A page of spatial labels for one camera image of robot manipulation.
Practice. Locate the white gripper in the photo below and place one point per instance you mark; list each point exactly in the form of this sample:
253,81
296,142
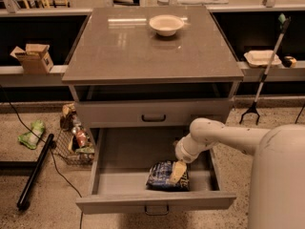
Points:
185,154

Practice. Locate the blue chip bag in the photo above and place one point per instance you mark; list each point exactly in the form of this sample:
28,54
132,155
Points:
159,175

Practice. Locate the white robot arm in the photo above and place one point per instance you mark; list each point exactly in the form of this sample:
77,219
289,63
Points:
277,189

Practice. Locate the closed grey top drawer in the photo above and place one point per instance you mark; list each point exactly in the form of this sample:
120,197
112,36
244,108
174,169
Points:
145,113

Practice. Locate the open grey middle drawer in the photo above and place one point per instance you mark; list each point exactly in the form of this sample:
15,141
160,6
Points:
122,161

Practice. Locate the grey drawer cabinet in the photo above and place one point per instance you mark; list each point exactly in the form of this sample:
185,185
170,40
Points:
119,57

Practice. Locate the green snack bag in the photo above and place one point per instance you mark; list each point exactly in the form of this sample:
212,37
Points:
31,138

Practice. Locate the white takeout tray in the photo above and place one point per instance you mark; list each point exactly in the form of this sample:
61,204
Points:
258,58

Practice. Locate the white paper bowl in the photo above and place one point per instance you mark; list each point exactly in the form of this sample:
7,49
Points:
166,25

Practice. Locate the yellow tape measure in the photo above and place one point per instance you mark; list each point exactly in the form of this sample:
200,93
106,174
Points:
288,61

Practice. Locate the open cardboard box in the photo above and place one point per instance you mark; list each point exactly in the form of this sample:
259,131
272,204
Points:
34,59

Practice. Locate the grabber reacher tool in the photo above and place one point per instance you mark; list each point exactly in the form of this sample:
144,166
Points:
284,25

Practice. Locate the wire basket with snacks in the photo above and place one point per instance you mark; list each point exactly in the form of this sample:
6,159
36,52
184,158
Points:
66,145

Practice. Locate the black metal frame leg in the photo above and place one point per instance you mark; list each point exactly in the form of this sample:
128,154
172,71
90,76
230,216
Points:
29,169

